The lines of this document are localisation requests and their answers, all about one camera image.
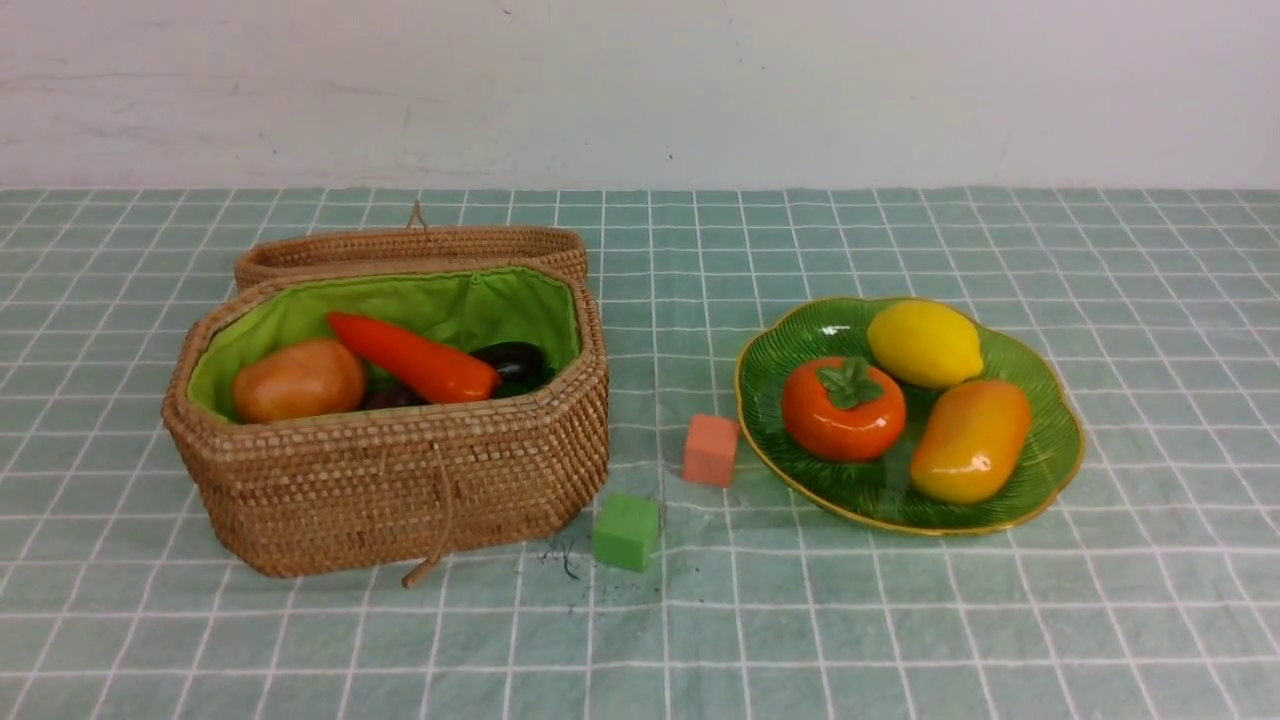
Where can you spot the dark purple eggplant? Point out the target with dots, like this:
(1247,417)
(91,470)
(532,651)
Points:
(521,368)

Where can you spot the orange persimmon green calyx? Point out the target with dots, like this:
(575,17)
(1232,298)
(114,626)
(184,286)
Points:
(843,409)

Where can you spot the orange carrot green top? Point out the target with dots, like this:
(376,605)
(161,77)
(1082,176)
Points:
(440,374)

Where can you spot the yellow lemon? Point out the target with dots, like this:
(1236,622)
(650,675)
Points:
(926,344)

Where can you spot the yellow orange mango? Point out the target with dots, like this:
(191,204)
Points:
(971,443)

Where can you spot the brown potato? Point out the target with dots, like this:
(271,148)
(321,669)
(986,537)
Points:
(309,378)

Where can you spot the orange foam cube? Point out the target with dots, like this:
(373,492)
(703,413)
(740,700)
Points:
(710,451)

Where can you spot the green foam cube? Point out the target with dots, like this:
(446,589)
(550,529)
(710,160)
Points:
(626,531)

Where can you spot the woven wicker basket green lining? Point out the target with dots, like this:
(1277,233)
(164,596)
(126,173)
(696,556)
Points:
(345,491)

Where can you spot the green glass leaf plate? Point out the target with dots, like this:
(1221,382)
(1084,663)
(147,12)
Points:
(876,493)

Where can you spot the woven wicker basket lid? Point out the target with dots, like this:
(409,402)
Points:
(556,248)

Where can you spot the green checkered tablecloth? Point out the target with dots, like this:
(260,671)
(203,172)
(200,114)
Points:
(1149,591)

